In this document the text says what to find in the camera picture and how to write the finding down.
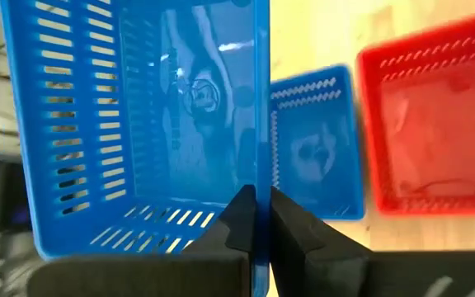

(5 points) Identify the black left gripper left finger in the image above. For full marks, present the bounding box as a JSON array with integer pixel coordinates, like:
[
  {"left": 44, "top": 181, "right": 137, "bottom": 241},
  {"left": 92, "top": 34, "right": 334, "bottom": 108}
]
[{"left": 26, "top": 184, "right": 258, "bottom": 297}]

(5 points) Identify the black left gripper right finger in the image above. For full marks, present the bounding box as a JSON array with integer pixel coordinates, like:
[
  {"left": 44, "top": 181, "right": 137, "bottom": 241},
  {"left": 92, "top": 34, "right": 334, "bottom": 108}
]
[{"left": 269, "top": 186, "right": 475, "bottom": 297}]

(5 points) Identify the blue slotted plastic basket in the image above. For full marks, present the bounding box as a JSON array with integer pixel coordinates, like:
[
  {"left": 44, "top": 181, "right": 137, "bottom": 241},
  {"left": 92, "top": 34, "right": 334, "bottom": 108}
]
[
  {"left": 269, "top": 64, "right": 365, "bottom": 222},
  {"left": 0, "top": 0, "right": 272, "bottom": 297}
]

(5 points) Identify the red slotted plastic basket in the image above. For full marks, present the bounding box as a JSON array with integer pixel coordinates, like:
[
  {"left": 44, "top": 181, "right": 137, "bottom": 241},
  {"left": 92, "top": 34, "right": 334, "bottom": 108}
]
[{"left": 355, "top": 10, "right": 475, "bottom": 216}]

